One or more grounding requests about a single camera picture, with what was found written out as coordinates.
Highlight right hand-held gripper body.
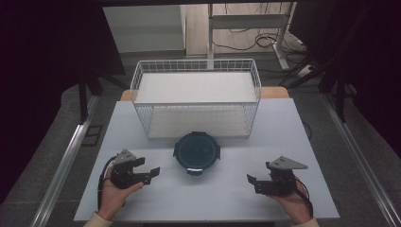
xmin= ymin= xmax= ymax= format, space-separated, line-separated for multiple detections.
xmin=266 ymin=155 xmax=309 ymax=199

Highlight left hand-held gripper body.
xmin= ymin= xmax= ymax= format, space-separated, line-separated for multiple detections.
xmin=109 ymin=148 xmax=147 ymax=190

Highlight dark round lidded container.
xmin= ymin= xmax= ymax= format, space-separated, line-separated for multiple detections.
xmin=172 ymin=131 xmax=221 ymax=177

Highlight person's left hand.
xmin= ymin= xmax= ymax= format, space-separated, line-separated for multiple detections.
xmin=96 ymin=166 xmax=145 ymax=222

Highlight person's right hand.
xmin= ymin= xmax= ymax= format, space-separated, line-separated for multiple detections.
xmin=267 ymin=177 xmax=314 ymax=225

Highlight black floor plate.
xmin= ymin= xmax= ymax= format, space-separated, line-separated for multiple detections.
xmin=81 ymin=124 xmax=104 ymax=147

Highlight wooden table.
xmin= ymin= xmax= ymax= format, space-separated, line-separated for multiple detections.
xmin=120 ymin=86 xmax=290 ymax=102

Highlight black metal stand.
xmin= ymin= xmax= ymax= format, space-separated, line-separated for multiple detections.
xmin=77 ymin=70 xmax=131 ymax=125
xmin=278 ymin=3 xmax=375 ymax=124

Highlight white power strip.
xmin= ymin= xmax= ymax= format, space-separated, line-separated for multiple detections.
xmin=296 ymin=63 xmax=317 ymax=79

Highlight dark curtain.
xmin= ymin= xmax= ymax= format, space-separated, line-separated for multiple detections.
xmin=0 ymin=0 xmax=128 ymax=204
xmin=288 ymin=0 xmax=401 ymax=159

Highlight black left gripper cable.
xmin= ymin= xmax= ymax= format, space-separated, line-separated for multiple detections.
xmin=96 ymin=155 xmax=118 ymax=211

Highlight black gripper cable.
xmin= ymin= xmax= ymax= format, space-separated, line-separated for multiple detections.
xmin=294 ymin=177 xmax=315 ymax=218
xmin=96 ymin=155 xmax=118 ymax=211

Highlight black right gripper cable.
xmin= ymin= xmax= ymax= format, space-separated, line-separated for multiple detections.
xmin=294 ymin=177 xmax=315 ymax=218

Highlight aluminium rail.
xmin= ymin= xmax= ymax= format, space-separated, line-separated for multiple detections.
xmin=29 ymin=94 xmax=101 ymax=227
xmin=321 ymin=94 xmax=401 ymax=227

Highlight white wire basket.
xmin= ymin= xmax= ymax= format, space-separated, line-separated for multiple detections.
xmin=130 ymin=58 xmax=263 ymax=140

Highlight black floor cables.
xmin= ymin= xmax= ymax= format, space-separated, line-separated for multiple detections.
xmin=211 ymin=28 xmax=306 ymax=54

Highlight white metal desk frame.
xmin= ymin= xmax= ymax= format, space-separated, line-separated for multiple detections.
xmin=206 ymin=2 xmax=298 ymax=71

